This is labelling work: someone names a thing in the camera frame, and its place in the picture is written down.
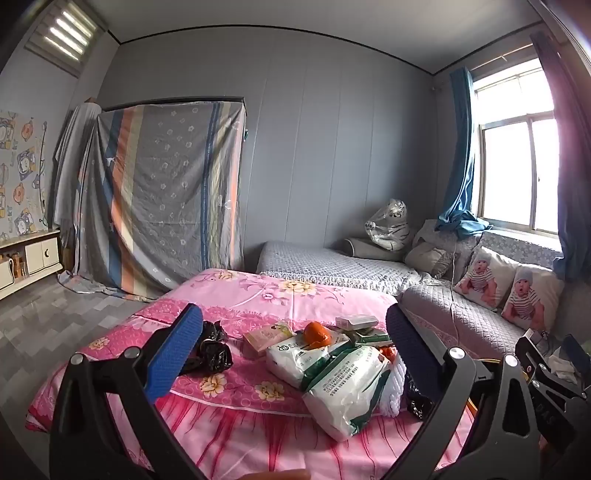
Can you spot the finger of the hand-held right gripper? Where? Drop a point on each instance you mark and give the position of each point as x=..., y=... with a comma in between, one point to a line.
x=533, y=357
x=577, y=353

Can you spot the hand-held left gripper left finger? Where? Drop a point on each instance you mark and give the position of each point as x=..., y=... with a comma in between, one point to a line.
x=173, y=353

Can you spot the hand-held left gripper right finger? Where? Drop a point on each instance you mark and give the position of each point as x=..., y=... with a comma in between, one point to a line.
x=413, y=357

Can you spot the white green milk carton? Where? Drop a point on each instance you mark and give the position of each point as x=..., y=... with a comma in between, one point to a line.
x=371, y=338

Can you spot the person's left hand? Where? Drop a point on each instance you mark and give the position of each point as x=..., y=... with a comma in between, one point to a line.
x=281, y=475

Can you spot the white crumpled paper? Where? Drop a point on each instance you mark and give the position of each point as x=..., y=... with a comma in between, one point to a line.
x=563, y=367

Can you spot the small red orange wrapper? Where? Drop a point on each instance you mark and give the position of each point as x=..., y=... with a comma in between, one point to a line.
x=388, y=354

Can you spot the black plastic bag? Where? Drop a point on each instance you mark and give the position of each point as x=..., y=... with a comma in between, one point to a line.
x=212, y=353

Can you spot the black plastic film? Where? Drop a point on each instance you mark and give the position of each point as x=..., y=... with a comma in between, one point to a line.
x=415, y=408

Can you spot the baby print pillow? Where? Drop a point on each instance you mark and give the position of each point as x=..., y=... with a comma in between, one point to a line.
x=482, y=277
x=531, y=295

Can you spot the small white box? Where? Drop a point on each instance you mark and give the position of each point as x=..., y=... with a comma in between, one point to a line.
x=355, y=321

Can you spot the white green tissue pack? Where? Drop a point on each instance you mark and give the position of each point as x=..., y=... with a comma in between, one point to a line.
x=341, y=401

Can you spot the pink packet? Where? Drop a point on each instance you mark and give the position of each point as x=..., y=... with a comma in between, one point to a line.
x=261, y=341

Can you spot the orange snack wrapper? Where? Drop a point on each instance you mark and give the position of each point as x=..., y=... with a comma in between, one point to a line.
x=316, y=333

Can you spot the grey cushion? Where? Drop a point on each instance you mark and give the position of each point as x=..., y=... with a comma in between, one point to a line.
x=429, y=258

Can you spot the pink floral blanket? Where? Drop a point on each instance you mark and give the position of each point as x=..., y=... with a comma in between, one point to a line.
x=240, y=443

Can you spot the grey pillow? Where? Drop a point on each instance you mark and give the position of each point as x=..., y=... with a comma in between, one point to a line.
x=364, y=249

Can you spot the grey quilted mattress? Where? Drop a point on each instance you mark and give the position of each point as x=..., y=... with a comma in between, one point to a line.
x=323, y=265

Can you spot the plastic wrapped tiger plush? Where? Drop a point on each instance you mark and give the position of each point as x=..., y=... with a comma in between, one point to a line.
x=390, y=226

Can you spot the white low cabinet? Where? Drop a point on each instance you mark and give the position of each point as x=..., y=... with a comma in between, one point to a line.
x=39, y=256

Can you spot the dark purple curtain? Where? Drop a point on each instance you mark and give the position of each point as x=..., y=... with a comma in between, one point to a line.
x=572, y=184

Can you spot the window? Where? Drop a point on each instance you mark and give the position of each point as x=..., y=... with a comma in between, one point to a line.
x=508, y=175

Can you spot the blue curtain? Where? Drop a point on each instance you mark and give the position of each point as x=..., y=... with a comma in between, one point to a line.
x=461, y=152

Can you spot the pale grey draped cloth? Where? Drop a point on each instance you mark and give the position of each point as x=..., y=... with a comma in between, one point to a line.
x=74, y=161

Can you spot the cartoon wall sticker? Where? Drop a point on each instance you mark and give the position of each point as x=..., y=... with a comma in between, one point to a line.
x=23, y=184

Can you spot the black wardrobe frame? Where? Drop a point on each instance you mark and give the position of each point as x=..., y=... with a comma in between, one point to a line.
x=184, y=99

